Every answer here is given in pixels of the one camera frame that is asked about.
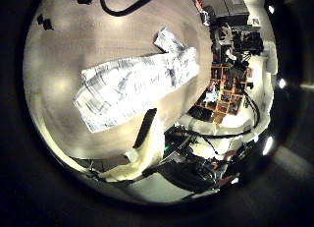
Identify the small black object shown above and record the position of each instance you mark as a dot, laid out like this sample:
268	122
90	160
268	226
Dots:
46	23

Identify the wooden bookshelf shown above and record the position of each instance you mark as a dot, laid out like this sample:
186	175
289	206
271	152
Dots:
225	92

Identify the white blue plaid shirt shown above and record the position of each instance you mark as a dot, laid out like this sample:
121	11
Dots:
130	86

